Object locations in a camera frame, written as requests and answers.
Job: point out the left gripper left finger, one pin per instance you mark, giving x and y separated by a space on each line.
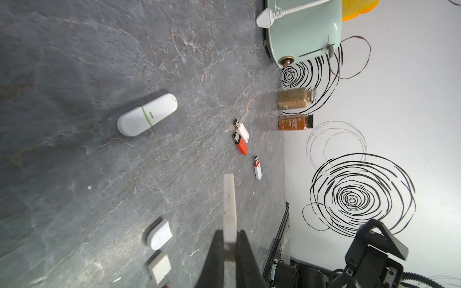
212 274

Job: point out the spice jar black lid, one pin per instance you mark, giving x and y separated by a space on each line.
295 122

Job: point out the red usb drive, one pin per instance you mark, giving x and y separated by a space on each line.
240 143

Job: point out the spice jar silver lid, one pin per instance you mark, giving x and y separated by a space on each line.
296 98

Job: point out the mint green toaster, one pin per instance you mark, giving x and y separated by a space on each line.
303 30

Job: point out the white usb drive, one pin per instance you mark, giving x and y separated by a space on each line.
257 168
229 214
241 130
142 118

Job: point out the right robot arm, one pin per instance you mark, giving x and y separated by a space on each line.
369 263

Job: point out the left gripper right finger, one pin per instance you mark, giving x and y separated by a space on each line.
248 274

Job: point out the white usb cap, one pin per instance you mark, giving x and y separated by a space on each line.
159 267
159 236

